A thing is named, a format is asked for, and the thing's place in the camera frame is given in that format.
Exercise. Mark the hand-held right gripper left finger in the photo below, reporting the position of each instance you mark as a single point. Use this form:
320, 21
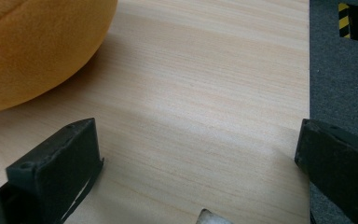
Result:
56, 174

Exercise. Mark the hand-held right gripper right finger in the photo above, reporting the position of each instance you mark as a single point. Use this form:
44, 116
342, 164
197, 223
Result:
341, 174

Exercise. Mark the orange plush toy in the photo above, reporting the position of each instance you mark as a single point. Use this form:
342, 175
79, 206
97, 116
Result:
28, 46

